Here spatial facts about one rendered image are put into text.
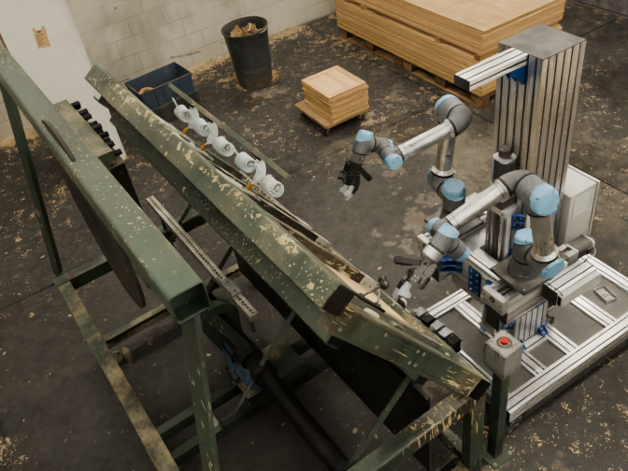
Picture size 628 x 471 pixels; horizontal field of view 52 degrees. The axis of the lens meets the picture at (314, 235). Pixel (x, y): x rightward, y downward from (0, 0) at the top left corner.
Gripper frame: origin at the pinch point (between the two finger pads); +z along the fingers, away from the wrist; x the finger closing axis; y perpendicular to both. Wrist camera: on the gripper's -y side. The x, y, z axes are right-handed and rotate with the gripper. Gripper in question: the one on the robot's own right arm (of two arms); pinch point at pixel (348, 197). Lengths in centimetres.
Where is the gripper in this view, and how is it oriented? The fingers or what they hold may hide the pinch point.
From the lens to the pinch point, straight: 323.3
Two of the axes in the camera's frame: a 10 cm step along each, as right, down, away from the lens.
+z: -2.7, 8.7, 4.2
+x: 5.2, 5.0, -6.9
